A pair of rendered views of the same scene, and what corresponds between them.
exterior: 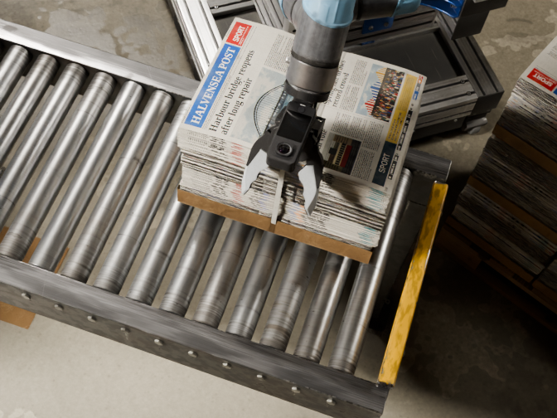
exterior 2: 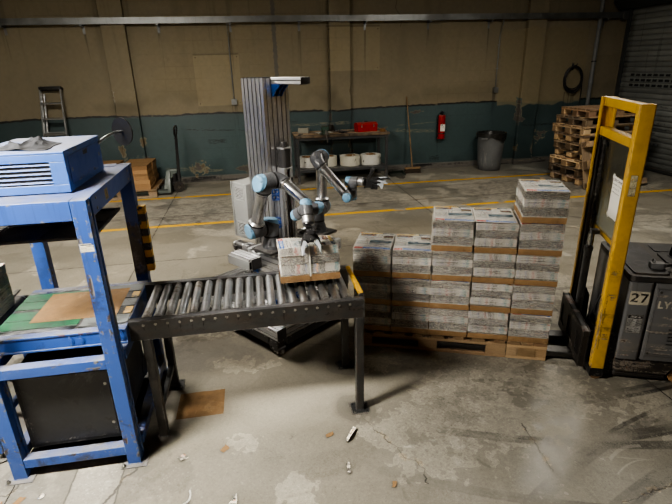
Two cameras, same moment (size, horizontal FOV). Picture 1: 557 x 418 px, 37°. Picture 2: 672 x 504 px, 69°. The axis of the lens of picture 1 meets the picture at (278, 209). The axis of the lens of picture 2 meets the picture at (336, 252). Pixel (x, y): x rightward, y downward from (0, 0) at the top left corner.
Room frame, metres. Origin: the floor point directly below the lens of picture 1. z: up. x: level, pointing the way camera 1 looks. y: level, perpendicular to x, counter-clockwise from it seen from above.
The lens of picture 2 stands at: (-1.97, 0.83, 2.10)
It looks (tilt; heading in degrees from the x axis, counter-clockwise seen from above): 21 degrees down; 339
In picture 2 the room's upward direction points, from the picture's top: 1 degrees counter-clockwise
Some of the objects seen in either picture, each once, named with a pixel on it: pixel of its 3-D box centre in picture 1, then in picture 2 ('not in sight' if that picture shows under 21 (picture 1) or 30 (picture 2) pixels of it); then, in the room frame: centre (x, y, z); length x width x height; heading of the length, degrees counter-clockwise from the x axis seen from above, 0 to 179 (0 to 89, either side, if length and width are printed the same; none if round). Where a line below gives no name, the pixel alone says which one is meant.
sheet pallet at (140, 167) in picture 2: not in sight; (124, 178); (7.50, 1.32, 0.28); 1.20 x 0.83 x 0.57; 79
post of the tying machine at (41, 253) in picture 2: not in sight; (49, 284); (1.48, 1.58, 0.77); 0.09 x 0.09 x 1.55; 79
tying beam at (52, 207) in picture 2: not in sight; (48, 190); (1.00, 1.37, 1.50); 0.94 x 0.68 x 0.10; 169
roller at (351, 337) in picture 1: (372, 267); (341, 285); (0.69, -0.19, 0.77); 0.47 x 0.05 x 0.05; 169
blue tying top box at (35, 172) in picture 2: not in sight; (41, 163); (1.00, 1.37, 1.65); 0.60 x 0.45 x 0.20; 169
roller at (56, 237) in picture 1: (89, 173); (249, 293); (0.80, 0.38, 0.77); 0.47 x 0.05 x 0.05; 169
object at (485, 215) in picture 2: not in sight; (493, 214); (0.77, -1.42, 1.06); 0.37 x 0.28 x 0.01; 149
